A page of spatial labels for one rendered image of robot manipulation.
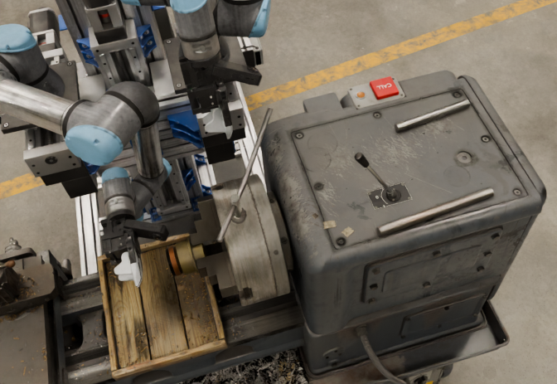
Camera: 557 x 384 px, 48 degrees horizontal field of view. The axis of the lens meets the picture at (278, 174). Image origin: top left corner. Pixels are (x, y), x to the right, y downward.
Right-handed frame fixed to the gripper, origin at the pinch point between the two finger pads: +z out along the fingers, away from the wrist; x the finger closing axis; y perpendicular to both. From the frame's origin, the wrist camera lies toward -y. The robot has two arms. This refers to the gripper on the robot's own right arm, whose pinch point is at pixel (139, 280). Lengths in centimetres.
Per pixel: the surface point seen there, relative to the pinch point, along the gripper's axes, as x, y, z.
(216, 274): 2.6, -18.9, 5.5
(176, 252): 2.9, -10.6, -3.2
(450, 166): 16, -79, 2
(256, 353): -38.0, -22.6, 12.0
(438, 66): -109, -156, -139
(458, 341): -56, -84, 20
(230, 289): 2.1, -21.2, 10.2
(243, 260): 10.2, -25.8, 8.2
